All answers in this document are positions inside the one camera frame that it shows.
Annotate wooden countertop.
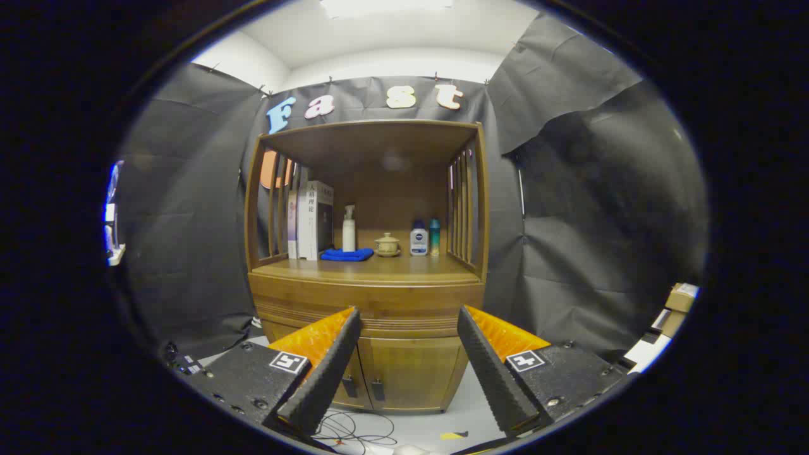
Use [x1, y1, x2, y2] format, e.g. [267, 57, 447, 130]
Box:
[250, 253, 484, 286]

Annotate wooden cabinet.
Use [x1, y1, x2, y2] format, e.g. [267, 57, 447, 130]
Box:
[243, 119, 490, 415]

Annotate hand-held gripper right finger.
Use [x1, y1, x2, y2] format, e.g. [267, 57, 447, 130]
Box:
[456, 305, 634, 439]

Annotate cardboard box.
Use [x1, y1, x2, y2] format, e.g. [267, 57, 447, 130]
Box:
[657, 308, 687, 339]
[664, 282, 700, 313]

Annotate large white book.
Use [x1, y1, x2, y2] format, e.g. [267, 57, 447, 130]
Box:
[307, 181, 334, 261]

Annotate thin black floor cables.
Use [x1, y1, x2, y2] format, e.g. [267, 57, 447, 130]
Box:
[313, 409, 399, 452]

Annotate wooden drawer with black knob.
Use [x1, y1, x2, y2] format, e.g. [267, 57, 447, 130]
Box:
[250, 281, 487, 339]

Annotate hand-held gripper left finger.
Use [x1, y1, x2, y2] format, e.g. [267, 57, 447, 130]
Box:
[167, 306, 362, 437]

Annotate thin white book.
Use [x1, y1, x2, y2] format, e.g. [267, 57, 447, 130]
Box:
[296, 185, 309, 260]

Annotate thin purple book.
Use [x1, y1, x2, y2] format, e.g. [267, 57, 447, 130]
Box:
[288, 190, 299, 259]

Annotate blue folded cloth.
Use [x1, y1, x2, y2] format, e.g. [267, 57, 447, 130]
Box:
[320, 247, 375, 262]

